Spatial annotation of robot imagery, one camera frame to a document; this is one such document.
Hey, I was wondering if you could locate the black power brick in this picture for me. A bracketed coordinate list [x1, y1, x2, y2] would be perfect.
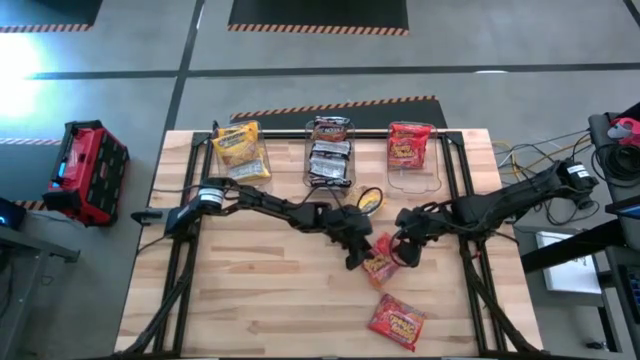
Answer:
[572, 192, 597, 211]

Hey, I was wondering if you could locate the white sheet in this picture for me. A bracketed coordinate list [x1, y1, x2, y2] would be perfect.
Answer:
[535, 232, 604, 296]

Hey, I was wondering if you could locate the clear plastic bin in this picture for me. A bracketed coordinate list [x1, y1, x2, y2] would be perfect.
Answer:
[385, 122, 443, 195]
[303, 117, 358, 191]
[213, 121, 274, 187]

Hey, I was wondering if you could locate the dark grey bench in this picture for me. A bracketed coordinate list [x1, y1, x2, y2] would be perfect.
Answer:
[0, 227, 81, 360]

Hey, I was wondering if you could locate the black floor cable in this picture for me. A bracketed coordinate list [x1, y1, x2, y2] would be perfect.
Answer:
[499, 129, 601, 226]

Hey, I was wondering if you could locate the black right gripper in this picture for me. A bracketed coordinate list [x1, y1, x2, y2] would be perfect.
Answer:
[389, 203, 454, 269]

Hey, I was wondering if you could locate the coiled black cable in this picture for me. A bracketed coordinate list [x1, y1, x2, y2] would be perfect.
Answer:
[592, 142, 640, 184]

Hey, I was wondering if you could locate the grey side table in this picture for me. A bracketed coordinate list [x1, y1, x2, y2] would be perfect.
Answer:
[588, 102, 640, 360]

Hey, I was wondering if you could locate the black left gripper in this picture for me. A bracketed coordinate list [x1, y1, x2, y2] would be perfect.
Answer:
[324, 204, 376, 271]

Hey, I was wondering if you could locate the black aluminium table frame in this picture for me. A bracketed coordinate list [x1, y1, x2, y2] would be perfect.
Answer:
[119, 119, 541, 359]

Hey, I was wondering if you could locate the dark laptop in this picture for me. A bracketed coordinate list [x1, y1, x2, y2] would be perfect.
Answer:
[604, 194, 640, 221]

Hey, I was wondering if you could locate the black device with blue light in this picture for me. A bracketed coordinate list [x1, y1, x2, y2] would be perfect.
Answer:
[0, 197, 27, 232]

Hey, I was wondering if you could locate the black hazard-striped floor mat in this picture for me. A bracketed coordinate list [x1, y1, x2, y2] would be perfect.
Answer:
[0, 137, 66, 211]
[227, 0, 410, 37]
[229, 95, 449, 132]
[0, 0, 104, 34]

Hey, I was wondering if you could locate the black camera cable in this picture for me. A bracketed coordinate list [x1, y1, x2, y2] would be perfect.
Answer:
[344, 185, 386, 217]

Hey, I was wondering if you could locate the pink and red object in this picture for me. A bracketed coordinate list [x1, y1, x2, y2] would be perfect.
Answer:
[607, 117, 640, 149]

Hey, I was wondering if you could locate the yellow cable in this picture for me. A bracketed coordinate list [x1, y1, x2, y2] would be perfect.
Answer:
[492, 137, 594, 186]

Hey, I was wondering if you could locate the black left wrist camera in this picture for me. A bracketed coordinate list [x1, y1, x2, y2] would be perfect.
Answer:
[339, 205, 370, 227]

